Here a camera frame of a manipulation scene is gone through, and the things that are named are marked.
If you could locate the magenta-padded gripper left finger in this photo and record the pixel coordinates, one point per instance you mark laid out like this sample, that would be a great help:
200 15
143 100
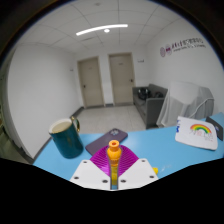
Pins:
91 175

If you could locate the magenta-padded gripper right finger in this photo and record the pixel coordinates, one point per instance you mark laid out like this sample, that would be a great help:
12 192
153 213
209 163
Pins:
136 173

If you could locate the purple smartphone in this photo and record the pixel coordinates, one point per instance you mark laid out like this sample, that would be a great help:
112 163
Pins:
101 141

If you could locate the teal mug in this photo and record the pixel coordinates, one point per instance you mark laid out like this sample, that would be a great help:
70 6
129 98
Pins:
68 141

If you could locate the grey sofa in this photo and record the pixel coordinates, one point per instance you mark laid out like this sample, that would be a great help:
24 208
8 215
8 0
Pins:
152 108

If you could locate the white rainbow-print mouse pad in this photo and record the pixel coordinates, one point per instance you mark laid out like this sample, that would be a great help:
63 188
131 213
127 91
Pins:
195 136

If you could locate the black bag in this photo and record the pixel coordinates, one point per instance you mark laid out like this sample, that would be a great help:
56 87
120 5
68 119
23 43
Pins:
144 93

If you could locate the white cloth-covered furniture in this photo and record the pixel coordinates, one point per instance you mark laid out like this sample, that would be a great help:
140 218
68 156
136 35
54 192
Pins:
183 100

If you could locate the dark flat tablet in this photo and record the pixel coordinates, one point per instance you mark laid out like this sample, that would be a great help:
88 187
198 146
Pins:
216 126

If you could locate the beige door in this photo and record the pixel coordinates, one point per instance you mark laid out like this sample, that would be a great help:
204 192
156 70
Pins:
90 82
122 79

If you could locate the round ceiling light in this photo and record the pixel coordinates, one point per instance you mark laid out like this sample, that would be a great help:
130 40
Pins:
106 30

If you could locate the long ceiling light strip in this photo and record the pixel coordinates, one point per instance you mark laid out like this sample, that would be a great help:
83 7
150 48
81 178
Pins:
101 29

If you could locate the purple wall sign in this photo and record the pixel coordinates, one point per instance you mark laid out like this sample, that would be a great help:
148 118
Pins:
182 46

